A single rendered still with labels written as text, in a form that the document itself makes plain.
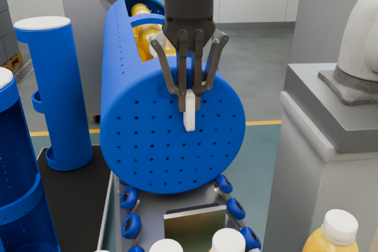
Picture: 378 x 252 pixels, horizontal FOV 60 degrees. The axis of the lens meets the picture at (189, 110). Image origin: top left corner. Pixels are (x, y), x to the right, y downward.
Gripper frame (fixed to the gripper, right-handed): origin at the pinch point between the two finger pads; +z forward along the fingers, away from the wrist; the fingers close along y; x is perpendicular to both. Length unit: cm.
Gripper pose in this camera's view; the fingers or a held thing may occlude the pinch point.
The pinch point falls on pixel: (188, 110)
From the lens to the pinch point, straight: 58.5
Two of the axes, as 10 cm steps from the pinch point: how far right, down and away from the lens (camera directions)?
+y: 9.8, -1.0, 1.9
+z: 0.0, 8.9, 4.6
